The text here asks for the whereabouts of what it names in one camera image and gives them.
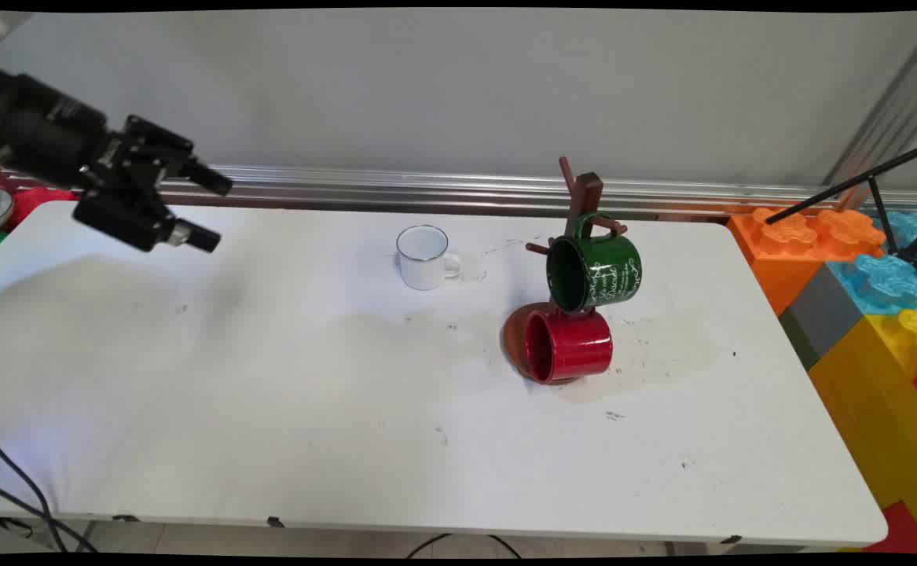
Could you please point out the red ceramic mug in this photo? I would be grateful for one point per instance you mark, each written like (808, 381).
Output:
(580, 344)

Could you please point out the aluminium rail behind table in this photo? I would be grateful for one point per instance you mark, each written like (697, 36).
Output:
(395, 189)

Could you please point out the blue giant toy block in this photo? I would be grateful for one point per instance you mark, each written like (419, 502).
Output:
(882, 283)

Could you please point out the orange giant toy block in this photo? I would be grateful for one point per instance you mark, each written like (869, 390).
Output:
(784, 255)

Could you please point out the yellow giant toy block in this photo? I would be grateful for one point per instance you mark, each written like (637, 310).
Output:
(874, 409)

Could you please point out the green enamel mug white print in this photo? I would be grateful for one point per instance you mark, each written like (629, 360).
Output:
(611, 271)

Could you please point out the black tripod stand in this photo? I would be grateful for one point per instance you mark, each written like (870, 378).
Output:
(843, 186)

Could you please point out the brown wooden mug tree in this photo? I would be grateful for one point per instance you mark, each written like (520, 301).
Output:
(585, 192)

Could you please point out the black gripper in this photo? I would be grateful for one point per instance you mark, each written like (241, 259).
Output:
(42, 130)

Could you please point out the red giant toy block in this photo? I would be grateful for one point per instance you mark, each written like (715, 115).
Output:
(902, 531)

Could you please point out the grey giant toy block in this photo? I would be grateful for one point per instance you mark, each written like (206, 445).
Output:
(823, 314)

